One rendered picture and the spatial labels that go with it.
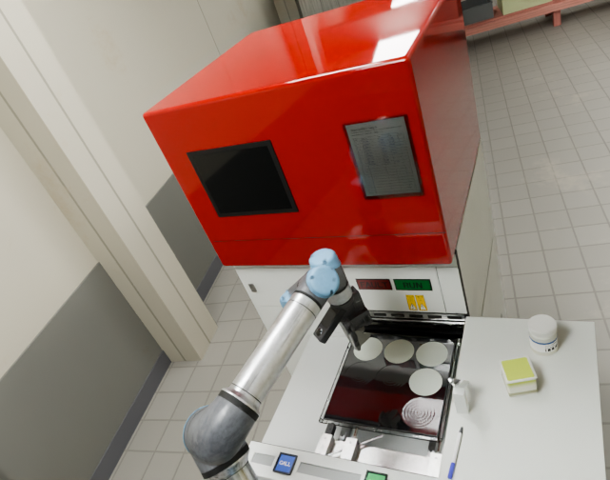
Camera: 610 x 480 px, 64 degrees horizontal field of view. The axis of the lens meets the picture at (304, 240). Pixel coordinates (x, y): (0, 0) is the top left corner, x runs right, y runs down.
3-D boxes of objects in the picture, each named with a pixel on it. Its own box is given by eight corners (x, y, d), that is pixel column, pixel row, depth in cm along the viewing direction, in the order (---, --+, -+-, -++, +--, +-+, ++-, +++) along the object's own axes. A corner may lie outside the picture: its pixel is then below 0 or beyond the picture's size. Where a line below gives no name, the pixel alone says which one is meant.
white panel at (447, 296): (270, 328, 203) (231, 253, 182) (475, 341, 164) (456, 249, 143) (267, 333, 201) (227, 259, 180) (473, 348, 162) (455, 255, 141)
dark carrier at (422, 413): (356, 334, 174) (356, 332, 174) (455, 340, 157) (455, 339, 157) (324, 418, 150) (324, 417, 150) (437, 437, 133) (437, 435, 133)
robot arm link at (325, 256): (300, 262, 128) (321, 242, 132) (314, 291, 134) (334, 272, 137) (319, 270, 122) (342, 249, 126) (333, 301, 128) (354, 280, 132)
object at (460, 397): (458, 394, 134) (450, 363, 126) (473, 396, 132) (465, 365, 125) (455, 414, 129) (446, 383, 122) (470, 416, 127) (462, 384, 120)
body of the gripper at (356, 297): (374, 324, 139) (362, 293, 133) (349, 340, 138) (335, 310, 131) (362, 310, 146) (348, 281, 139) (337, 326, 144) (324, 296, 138)
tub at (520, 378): (501, 375, 134) (498, 360, 130) (529, 370, 132) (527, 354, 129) (508, 399, 128) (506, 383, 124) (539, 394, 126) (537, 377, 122)
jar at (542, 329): (530, 336, 141) (527, 312, 136) (558, 337, 138) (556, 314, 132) (529, 355, 136) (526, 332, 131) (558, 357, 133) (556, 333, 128)
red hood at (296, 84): (298, 161, 229) (249, 32, 197) (481, 138, 190) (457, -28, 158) (222, 268, 176) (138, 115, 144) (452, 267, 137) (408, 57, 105)
